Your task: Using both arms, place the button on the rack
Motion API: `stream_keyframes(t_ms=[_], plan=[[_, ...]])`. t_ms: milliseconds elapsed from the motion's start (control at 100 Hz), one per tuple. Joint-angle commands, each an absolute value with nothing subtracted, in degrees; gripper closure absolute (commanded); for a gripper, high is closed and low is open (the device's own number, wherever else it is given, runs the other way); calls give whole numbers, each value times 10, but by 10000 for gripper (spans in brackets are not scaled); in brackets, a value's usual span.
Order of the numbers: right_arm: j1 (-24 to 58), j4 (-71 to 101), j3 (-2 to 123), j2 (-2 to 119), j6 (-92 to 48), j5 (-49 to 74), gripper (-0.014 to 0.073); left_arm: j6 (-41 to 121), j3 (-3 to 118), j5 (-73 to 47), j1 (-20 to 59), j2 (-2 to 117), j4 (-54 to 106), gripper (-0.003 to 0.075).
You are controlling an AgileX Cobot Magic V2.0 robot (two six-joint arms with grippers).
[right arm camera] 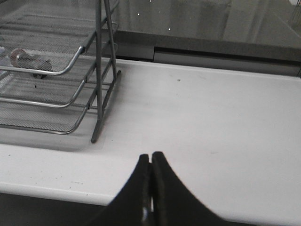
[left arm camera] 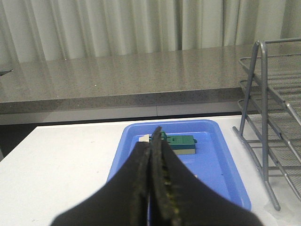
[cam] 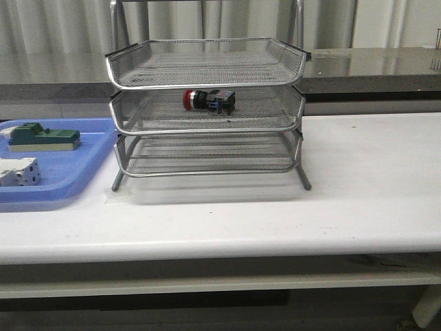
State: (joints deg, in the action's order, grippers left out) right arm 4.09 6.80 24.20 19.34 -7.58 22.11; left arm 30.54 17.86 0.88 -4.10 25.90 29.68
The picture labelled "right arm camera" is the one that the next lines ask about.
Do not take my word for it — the silver rack frame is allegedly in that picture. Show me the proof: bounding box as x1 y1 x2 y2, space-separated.
91 0 121 144

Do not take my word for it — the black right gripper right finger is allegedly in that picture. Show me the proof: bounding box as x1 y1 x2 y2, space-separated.
151 152 231 226

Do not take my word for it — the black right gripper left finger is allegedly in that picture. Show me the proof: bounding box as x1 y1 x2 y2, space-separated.
87 154 151 226

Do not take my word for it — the red push button switch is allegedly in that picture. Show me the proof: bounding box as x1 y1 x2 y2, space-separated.
10 48 53 72

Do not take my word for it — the mesh tray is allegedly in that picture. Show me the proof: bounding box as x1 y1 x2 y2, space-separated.
0 21 118 108
0 0 108 76
0 56 97 134

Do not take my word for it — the grey stone counter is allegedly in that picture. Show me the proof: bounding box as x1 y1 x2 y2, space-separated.
113 0 301 77

